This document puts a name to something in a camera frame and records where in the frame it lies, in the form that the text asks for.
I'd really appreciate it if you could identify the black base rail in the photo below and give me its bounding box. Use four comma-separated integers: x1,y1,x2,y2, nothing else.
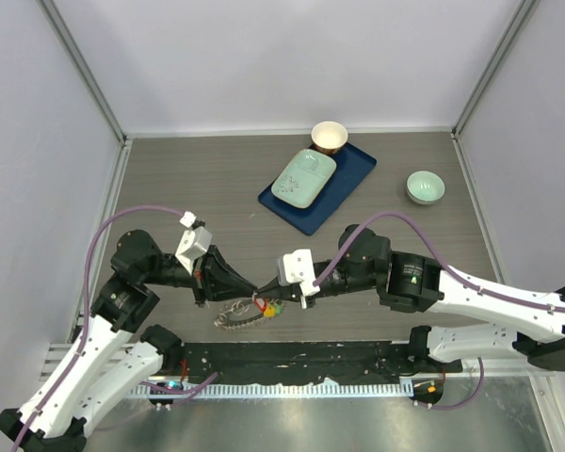
170,341,463,386

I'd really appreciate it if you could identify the light green rectangular plate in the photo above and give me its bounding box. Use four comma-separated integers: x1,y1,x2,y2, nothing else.
270,149,337,209

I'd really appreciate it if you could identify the red key tag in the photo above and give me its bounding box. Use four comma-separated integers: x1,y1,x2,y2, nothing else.
252,293,267,313

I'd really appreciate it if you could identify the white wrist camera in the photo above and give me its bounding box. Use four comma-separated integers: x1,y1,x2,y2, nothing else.
174,226,212,274
277,249,320,309

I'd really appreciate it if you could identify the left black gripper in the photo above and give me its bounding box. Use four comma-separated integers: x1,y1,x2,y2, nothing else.
144,242,258,305

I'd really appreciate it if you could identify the brown paper cup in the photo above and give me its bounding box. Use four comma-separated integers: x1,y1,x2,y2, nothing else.
311,121,348,155

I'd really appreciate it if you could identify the light green bowl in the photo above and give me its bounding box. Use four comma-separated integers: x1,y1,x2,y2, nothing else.
406,170,445,205

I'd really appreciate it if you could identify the yellow key tag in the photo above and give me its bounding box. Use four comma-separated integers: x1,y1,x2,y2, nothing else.
263,305,277,318

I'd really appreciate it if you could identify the dark blue tray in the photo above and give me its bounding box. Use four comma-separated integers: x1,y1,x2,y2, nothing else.
258,143,377,235

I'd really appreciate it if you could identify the white slotted cable duct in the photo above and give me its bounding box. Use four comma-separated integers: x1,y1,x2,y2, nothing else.
102,381,414,399

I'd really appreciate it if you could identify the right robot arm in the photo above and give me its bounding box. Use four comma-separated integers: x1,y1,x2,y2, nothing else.
254,225,565,372

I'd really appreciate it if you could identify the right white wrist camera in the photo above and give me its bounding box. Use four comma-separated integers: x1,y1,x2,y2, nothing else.
277,249,320,309

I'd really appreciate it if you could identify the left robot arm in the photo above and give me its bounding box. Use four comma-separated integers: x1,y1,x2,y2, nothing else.
0,227,256,451

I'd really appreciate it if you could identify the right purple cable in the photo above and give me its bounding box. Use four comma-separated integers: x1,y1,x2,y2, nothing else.
313,210,565,316

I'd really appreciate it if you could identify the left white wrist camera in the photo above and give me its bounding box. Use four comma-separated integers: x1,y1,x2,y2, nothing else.
174,226,212,274

